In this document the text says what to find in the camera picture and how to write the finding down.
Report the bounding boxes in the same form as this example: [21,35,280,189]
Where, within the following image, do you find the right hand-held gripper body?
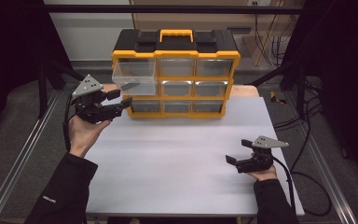
[236,134,290,174]

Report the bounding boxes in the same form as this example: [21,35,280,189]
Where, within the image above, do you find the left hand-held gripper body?
[70,74,124,124]

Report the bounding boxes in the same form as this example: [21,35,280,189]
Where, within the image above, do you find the clear plastic drawer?
[111,58,158,96]

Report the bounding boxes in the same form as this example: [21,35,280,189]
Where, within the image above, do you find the yellow black drawer organizer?
[111,28,241,119]

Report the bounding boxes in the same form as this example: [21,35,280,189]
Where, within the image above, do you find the person's right hand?
[248,152,279,182]

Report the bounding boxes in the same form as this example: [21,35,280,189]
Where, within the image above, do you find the person's left hand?
[67,116,111,159]

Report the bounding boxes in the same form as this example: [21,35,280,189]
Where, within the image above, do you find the yellow black floor tape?
[269,91,288,105]

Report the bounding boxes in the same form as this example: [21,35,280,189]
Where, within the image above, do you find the black metal stand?
[36,59,99,119]
[248,59,308,119]

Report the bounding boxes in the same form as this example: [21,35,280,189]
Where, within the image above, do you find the white table board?
[83,94,306,217]

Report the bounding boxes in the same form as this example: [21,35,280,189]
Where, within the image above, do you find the grid of clear organizer drawers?
[130,58,234,114]

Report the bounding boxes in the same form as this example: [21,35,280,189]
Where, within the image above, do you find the black curtain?
[0,0,73,147]
[281,0,358,183]

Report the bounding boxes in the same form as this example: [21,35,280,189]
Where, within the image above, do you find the black horizontal crossbar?
[43,4,307,15]

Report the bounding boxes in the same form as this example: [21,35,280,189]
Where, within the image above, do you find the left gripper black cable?
[62,94,76,153]

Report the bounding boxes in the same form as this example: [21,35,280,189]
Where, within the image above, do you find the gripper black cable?
[271,155,333,217]
[62,94,76,153]

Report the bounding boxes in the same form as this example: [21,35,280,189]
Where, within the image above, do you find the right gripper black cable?
[271,155,333,217]

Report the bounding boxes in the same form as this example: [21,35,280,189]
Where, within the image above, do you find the black floor cables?
[273,77,324,132]

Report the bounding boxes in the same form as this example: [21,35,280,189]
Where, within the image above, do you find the aluminium floor rail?
[283,91,358,224]
[0,90,62,224]

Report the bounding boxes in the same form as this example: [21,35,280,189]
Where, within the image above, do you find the hanging cable bundle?
[253,13,293,68]

